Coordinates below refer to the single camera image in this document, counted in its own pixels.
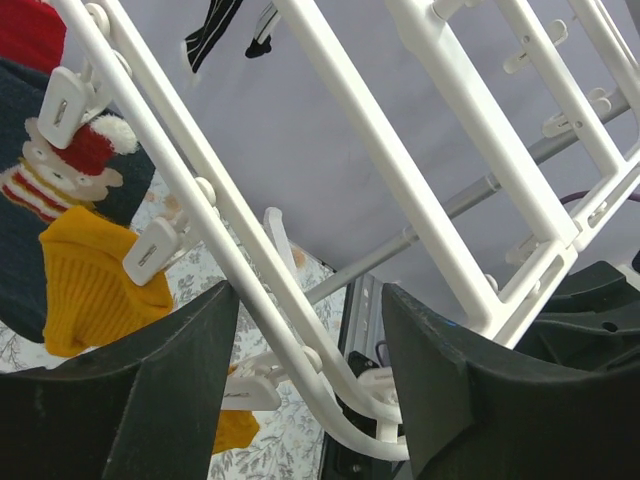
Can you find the mustard yellow sock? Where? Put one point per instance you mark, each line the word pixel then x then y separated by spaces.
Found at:
pixel 91 301
pixel 236 429

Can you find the black white striped sock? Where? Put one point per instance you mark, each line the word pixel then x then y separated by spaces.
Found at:
pixel 200 42

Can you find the white drying rack stand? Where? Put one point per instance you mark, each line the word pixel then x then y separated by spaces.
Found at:
pixel 470 196

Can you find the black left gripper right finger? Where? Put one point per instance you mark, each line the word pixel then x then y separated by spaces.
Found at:
pixel 473 409

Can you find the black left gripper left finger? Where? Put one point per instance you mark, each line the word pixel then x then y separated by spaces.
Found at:
pixel 143 407

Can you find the navy blue sock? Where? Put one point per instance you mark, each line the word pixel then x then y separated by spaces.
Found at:
pixel 104 170

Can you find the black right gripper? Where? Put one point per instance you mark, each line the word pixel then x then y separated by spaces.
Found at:
pixel 590 323

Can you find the white clip sock hanger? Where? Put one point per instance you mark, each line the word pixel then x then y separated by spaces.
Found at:
pixel 364 119

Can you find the red white striped sock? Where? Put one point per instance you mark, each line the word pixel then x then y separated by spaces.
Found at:
pixel 32 34

